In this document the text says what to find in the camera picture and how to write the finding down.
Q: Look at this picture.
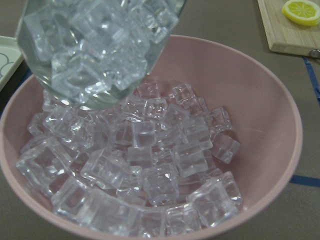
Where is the metal ice scoop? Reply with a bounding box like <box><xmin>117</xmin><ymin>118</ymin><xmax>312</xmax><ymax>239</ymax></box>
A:
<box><xmin>16</xmin><ymin>0</ymin><xmax>185</xmax><ymax>111</ymax></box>

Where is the wooden cutting board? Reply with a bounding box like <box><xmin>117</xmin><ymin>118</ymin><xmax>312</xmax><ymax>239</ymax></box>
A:
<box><xmin>257</xmin><ymin>0</ymin><xmax>320</xmax><ymax>59</ymax></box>

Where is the lemon slice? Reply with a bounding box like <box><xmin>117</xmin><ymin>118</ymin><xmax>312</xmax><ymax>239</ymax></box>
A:
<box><xmin>281</xmin><ymin>0</ymin><xmax>320</xmax><ymax>27</ymax></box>

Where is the pile of clear ice cubes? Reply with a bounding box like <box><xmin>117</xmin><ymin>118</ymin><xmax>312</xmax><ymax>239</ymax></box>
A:
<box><xmin>16</xmin><ymin>81</ymin><xmax>243</xmax><ymax>238</ymax></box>

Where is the pink bowl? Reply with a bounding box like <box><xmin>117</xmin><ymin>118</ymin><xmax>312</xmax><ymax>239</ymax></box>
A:
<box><xmin>0</xmin><ymin>35</ymin><xmax>303</xmax><ymax>240</ymax></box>

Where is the cream bear tray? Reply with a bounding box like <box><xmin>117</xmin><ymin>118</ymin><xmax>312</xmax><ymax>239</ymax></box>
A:
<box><xmin>0</xmin><ymin>35</ymin><xmax>23</xmax><ymax>91</ymax></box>

